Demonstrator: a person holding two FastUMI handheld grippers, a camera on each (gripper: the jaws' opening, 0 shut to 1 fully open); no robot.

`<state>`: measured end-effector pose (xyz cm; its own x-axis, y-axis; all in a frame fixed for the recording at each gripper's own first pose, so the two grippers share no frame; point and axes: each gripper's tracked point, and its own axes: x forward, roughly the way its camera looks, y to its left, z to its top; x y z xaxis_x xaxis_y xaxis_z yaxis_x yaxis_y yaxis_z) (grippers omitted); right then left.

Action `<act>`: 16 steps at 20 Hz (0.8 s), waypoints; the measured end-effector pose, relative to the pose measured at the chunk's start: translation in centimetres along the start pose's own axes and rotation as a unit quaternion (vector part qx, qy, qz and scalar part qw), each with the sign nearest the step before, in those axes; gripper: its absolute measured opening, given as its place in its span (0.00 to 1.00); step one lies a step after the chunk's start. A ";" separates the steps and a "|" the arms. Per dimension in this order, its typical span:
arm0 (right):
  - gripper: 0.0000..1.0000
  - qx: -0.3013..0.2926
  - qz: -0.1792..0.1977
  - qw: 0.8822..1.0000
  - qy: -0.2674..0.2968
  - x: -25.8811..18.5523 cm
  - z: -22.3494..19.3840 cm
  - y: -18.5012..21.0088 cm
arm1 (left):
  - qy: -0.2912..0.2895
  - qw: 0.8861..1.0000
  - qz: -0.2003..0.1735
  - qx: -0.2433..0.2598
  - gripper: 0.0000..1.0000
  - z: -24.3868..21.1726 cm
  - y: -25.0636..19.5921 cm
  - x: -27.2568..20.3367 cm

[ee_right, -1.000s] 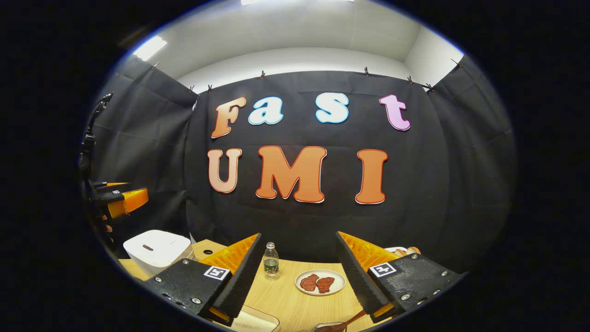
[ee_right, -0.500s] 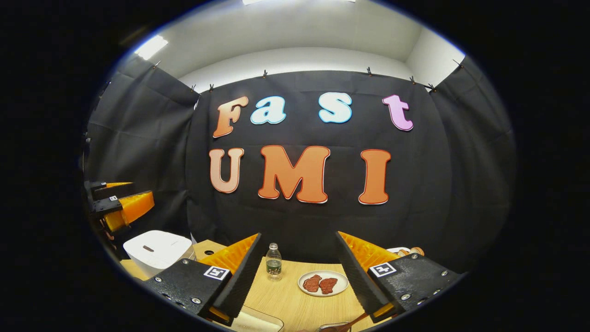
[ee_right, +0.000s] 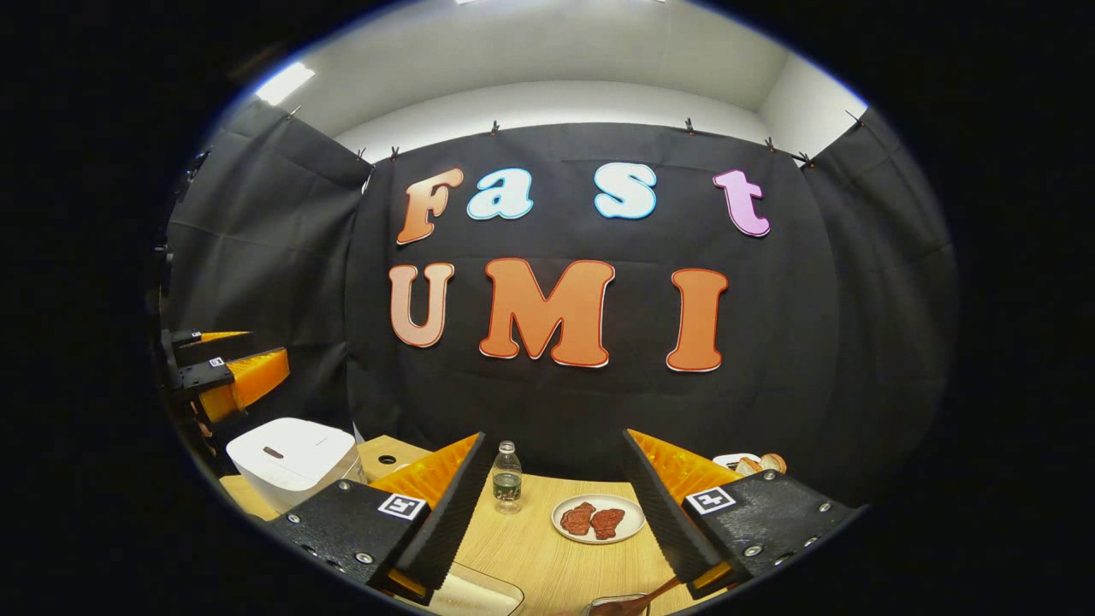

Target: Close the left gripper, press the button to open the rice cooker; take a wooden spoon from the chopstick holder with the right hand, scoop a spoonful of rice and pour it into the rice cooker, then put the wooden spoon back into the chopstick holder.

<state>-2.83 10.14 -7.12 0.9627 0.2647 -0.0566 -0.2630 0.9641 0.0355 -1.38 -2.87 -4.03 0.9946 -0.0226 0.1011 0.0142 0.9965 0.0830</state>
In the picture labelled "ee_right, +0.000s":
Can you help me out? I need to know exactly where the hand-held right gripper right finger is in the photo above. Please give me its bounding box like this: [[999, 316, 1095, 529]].
[[622, 428, 856, 600]]

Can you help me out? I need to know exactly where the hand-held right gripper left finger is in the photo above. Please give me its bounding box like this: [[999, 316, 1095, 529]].
[[269, 432, 488, 604]]

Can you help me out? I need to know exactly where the dark wooden spoon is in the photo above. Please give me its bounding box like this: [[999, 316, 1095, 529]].
[[589, 576, 685, 616]]

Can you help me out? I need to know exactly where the white rice cooker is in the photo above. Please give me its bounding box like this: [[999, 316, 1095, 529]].
[[225, 418, 364, 514]]

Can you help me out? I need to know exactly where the metal wire chopstick holder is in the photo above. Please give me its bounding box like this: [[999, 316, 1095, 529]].
[[582, 592, 651, 616]]

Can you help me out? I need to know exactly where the white round plate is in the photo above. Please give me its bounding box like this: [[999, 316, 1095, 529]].
[[551, 494, 647, 545]]

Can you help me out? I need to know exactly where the clear plastic water bottle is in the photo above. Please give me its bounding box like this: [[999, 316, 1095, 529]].
[[492, 441, 524, 515]]

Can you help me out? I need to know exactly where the clear glass dish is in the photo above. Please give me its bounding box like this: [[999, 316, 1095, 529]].
[[419, 560, 527, 616]]

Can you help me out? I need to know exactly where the ceiling light panel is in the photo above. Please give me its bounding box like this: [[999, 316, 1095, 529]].
[[255, 62, 316, 105]]

